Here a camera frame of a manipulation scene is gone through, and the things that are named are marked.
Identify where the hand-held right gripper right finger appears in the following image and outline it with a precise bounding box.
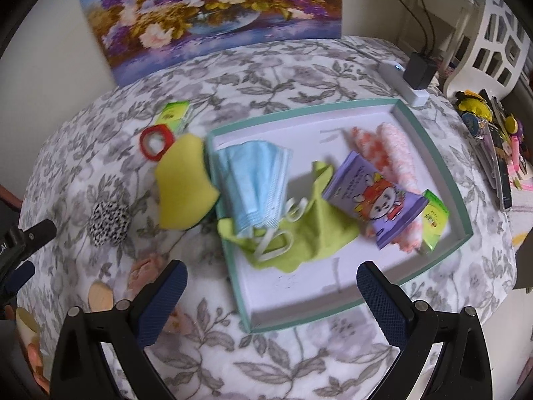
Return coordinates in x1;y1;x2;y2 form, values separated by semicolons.
356;261;494;400

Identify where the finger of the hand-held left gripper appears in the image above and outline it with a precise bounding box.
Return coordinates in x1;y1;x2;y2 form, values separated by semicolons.
0;260;36;296
19;219;57;255

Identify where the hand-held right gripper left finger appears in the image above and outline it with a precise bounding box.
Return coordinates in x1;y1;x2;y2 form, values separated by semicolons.
50;259;189;400

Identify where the pink floral scrunchie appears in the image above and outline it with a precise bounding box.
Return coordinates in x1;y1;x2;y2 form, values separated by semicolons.
127;254;188;334

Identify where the black and white scrunchie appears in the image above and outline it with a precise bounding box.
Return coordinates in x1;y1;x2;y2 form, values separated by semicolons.
88;201;132;246

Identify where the teal shallow tray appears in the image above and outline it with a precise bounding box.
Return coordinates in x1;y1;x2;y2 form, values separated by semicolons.
206;97;474;334

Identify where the green tissue pack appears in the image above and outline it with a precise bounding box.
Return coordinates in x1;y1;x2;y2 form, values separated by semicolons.
418;189;450;255
155;101;193;134

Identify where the green cloth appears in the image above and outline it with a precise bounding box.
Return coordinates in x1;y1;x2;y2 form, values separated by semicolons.
217;160;361;275

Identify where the purple cartoon packet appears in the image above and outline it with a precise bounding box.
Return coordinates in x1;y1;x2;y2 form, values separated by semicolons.
322;151;429;251

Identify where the green and yellow sponge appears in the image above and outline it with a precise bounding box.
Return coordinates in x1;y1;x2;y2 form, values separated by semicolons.
155;133;221;231

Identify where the red tape roll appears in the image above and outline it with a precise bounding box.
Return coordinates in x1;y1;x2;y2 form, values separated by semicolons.
139;124;173;161

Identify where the blue face mask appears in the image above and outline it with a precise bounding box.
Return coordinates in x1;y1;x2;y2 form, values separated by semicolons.
214;141;311;264

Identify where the pink striped towel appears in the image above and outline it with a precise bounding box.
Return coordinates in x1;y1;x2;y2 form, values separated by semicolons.
351;122;423;255

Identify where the dark brown-edged furniture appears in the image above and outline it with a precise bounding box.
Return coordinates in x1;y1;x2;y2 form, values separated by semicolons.
0;183;21;217

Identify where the pink toy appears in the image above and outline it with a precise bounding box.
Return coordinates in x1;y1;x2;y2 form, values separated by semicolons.
506;117;529;176

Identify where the blue round badge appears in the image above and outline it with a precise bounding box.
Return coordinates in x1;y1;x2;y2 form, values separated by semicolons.
466;114;488;138

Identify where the white power strip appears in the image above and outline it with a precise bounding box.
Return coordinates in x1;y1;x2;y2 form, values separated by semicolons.
378;61;429;107

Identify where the yellow plush toy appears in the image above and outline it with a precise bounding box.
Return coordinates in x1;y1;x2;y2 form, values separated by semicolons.
454;90;492;119

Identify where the white lattice chair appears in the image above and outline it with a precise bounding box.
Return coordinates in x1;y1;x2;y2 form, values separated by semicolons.
437;0;531;101

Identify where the black charger adapter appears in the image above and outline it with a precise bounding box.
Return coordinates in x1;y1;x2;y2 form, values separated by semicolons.
406;52;436;90

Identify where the flower painting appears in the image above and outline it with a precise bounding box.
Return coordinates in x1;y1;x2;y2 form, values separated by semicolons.
76;0;343;86

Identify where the black cable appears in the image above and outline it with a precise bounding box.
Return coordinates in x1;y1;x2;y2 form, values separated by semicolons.
377;0;434;57

